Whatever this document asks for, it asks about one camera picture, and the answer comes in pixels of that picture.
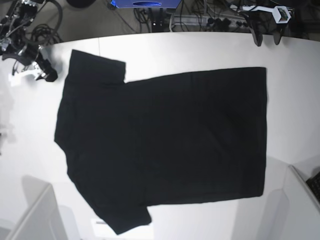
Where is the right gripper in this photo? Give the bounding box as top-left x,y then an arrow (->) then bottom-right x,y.
2,44 -> 58,82

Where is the black T-shirt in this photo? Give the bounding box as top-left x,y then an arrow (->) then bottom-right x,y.
54,50 -> 268,235

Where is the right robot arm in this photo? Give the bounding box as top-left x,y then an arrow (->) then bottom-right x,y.
0,0 -> 63,82

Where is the white power strip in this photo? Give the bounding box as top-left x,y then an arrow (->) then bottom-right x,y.
170,15 -> 247,28

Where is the blue box with oval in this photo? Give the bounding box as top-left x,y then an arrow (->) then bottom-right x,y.
111,0 -> 181,9

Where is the white left partition panel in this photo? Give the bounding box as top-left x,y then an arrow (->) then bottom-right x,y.
6,183 -> 68,240

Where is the white partition panel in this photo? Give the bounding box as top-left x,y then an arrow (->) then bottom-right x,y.
264,164 -> 320,240
6,183 -> 68,240

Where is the black keyboard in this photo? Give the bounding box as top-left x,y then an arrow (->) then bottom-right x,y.
306,172 -> 320,201

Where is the white right partition panel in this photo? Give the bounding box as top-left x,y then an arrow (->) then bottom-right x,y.
264,164 -> 320,240

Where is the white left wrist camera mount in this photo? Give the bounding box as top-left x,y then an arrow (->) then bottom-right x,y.
240,5 -> 292,24

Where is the coiled black cable bundle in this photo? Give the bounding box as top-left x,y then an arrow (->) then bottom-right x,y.
29,23 -> 63,48

